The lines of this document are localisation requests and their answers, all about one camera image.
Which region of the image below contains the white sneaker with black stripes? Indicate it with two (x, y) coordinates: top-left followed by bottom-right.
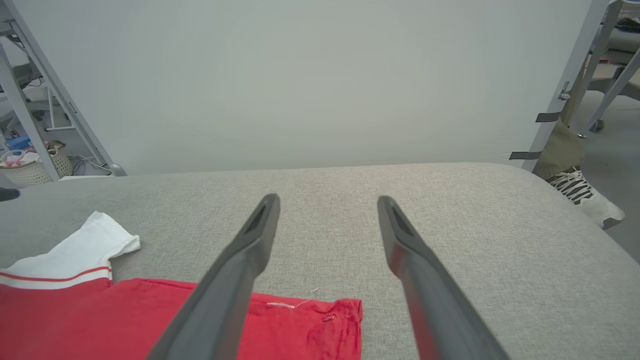
(545, 167), (626, 231)

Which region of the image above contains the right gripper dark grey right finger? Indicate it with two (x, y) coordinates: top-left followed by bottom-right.
(377, 195), (511, 360)

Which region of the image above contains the blue box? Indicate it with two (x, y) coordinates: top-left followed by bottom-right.
(4, 134), (32, 151)

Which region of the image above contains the red and white basketball jersey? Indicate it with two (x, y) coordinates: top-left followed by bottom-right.
(0, 210), (364, 360)

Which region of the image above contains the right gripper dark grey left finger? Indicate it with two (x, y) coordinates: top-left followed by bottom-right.
(146, 193), (282, 360)

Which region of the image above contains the white backdrop panel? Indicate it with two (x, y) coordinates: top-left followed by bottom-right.
(10, 0), (596, 176)

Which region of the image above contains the grey panel stand post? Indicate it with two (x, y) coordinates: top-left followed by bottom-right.
(521, 0), (612, 174)
(1, 0), (128, 177)

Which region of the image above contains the grey office chair base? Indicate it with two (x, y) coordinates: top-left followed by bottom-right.
(575, 0), (640, 134)

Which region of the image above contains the white wicker laundry basket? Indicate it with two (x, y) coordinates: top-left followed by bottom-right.
(0, 141), (74, 189)

